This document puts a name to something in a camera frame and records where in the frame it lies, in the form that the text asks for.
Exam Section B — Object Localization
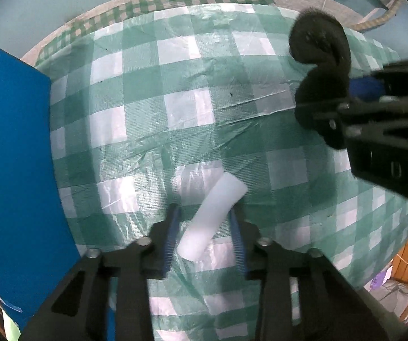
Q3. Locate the green tan checked cloth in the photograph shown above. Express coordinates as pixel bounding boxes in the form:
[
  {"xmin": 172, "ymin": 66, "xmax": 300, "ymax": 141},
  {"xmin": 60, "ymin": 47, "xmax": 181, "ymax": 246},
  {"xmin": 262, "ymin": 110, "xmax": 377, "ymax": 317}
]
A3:
[{"xmin": 21, "ymin": 0, "xmax": 276, "ymax": 68}]

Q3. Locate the green white checked plastic sheet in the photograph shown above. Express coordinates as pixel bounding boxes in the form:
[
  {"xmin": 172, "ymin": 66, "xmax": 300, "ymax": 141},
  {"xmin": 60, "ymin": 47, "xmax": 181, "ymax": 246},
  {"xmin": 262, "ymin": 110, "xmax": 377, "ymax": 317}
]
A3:
[{"xmin": 35, "ymin": 3, "xmax": 408, "ymax": 341}]

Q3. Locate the grey bag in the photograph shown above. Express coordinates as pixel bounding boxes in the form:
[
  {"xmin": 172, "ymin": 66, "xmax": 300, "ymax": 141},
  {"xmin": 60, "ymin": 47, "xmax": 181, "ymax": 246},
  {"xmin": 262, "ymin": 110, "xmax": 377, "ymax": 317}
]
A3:
[{"xmin": 367, "ymin": 277, "xmax": 408, "ymax": 324}]

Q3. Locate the white foam tube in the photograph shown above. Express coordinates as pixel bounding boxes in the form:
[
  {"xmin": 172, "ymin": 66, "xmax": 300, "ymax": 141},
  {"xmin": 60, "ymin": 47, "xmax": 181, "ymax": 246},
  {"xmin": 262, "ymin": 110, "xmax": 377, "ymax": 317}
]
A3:
[{"xmin": 177, "ymin": 172, "xmax": 248, "ymax": 261}]

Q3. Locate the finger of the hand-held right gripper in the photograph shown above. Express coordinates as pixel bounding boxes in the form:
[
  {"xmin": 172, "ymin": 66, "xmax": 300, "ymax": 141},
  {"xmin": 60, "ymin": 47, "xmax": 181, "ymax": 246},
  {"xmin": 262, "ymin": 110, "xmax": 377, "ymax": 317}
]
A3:
[
  {"xmin": 349, "ymin": 57, "xmax": 408, "ymax": 97},
  {"xmin": 296, "ymin": 94, "xmax": 408, "ymax": 140}
]

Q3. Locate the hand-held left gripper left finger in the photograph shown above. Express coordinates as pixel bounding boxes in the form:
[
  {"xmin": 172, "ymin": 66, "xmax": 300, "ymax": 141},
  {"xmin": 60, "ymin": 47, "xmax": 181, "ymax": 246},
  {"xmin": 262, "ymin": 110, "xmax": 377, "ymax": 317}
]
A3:
[{"xmin": 30, "ymin": 202, "xmax": 182, "ymax": 341}]

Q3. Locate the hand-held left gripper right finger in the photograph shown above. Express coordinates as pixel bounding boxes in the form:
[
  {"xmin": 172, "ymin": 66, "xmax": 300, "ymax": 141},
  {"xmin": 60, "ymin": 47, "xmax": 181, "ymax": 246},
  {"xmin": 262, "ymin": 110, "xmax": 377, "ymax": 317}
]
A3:
[{"xmin": 228, "ymin": 208, "xmax": 391, "ymax": 341}]

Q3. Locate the blue cardboard box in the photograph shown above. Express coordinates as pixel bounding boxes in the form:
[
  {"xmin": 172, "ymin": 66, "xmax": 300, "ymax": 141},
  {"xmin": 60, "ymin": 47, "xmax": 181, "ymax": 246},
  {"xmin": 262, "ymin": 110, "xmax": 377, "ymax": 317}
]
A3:
[{"xmin": 0, "ymin": 41, "xmax": 116, "ymax": 341}]

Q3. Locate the woven beige strap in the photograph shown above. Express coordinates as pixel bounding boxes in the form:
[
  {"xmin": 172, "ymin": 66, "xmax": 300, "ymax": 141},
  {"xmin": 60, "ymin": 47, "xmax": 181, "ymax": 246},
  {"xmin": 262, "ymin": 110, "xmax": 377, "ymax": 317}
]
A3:
[{"xmin": 346, "ymin": 0, "xmax": 403, "ymax": 32}]

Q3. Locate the black fuzzy sock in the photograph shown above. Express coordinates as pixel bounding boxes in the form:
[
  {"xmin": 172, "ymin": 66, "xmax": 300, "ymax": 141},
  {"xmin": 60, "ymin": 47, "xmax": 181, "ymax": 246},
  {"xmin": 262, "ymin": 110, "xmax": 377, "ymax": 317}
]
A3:
[{"xmin": 288, "ymin": 9, "xmax": 352, "ymax": 150}]

